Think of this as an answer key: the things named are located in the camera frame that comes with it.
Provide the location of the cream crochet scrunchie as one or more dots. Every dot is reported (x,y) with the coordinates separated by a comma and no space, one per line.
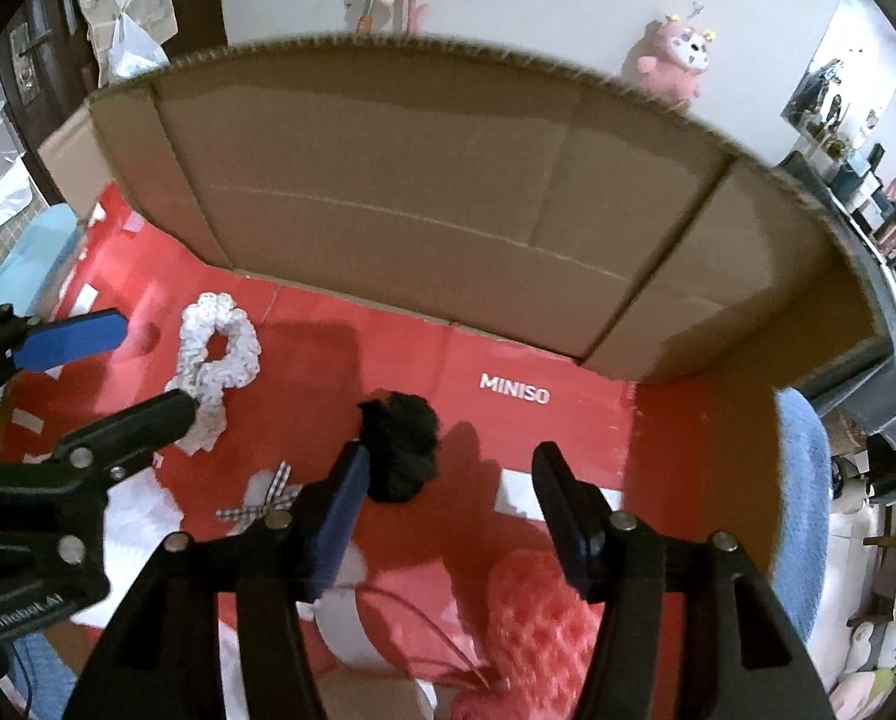
(249,360)

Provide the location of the light teal bedsheet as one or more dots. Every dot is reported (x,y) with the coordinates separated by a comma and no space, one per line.
(27,255)

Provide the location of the cardboard box with red lining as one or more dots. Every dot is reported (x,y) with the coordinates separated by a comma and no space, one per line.
(418,240)

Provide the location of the blue knitted blanket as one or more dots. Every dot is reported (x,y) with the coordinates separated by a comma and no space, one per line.
(800,502)

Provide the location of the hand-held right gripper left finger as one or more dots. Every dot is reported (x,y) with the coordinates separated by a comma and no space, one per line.
(343,510)

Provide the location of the pink plush toy with bell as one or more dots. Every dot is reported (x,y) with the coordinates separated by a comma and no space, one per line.
(673,64)

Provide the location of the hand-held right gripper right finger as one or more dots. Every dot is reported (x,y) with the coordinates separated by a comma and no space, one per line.
(564,510)

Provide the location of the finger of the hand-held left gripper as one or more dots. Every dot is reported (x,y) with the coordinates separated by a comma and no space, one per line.
(140,420)
(72,341)

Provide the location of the black sock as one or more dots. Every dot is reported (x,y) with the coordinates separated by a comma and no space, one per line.
(406,450)

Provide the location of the group of cosmetics bottles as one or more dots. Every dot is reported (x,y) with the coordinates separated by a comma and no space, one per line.
(860,165)

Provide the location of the red foam net sleeve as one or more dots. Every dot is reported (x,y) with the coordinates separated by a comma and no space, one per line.
(530,630)

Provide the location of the beige hanging organizer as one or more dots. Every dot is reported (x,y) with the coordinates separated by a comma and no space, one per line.
(144,0)

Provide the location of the white animal plush toy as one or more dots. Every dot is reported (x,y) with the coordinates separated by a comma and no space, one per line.
(875,645)

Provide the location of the white plastic bag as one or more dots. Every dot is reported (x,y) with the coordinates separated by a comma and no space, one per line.
(136,49)

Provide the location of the dark wooden door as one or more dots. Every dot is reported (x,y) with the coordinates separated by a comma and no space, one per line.
(50,75)

